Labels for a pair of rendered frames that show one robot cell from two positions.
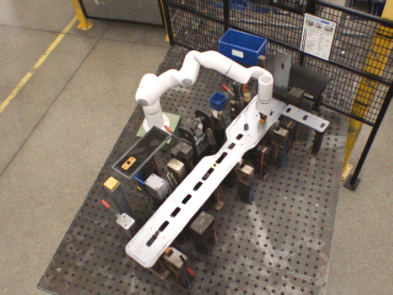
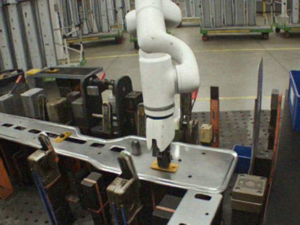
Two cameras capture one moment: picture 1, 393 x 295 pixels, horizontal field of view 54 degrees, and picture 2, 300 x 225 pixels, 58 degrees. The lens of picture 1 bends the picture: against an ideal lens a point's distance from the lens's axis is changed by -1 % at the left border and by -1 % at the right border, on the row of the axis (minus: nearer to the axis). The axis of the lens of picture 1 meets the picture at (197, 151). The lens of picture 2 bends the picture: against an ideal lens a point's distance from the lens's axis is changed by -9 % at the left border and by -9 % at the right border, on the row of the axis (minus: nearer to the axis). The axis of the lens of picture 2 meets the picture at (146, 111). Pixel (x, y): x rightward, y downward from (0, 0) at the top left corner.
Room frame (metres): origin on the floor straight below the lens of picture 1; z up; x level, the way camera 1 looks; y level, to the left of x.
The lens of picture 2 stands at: (1.37, -1.17, 1.53)
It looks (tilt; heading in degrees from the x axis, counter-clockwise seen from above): 24 degrees down; 75
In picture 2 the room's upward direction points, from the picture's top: 6 degrees counter-clockwise
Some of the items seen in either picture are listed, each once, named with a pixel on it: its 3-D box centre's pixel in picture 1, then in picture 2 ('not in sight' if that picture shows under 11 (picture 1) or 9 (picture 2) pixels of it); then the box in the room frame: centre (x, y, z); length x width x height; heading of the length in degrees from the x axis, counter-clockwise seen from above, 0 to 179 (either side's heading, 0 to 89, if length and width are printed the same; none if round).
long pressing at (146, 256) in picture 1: (214, 168); (58, 138); (1.28, -0.08, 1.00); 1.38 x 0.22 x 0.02; 136
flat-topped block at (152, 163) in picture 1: (150, 173); (74, 113); (1.37, 0.31, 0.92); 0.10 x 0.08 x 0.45; 136
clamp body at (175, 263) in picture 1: (180, 269); not in sight; (0.75, 0.19, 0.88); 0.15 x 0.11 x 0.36; 46
